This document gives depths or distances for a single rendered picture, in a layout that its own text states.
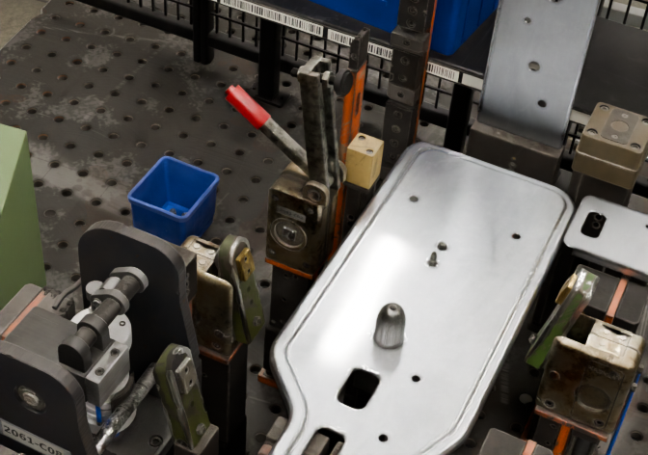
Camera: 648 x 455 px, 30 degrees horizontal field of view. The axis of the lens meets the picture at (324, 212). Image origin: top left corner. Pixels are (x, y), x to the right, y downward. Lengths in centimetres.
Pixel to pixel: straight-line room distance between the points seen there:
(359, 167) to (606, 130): 31
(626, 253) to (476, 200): 18
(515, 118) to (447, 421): 48
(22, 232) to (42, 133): 41
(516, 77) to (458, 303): 33
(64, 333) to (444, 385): 40
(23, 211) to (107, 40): 66
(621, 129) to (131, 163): 80
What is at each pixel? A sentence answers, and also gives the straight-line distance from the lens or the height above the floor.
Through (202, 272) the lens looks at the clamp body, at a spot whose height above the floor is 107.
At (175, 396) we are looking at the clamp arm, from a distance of 115.
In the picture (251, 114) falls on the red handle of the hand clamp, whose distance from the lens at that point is 135.
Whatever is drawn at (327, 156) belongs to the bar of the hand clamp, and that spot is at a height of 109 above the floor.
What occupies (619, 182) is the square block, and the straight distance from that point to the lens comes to 153.
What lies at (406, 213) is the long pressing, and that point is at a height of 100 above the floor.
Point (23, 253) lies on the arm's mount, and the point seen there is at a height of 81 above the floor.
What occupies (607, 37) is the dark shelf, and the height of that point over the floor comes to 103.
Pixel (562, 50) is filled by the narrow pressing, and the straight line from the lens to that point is 148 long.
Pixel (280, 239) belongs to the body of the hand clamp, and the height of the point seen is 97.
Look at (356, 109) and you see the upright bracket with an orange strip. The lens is 143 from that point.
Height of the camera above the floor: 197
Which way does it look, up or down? 43 degrees down
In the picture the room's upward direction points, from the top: 5 degrees clockwise
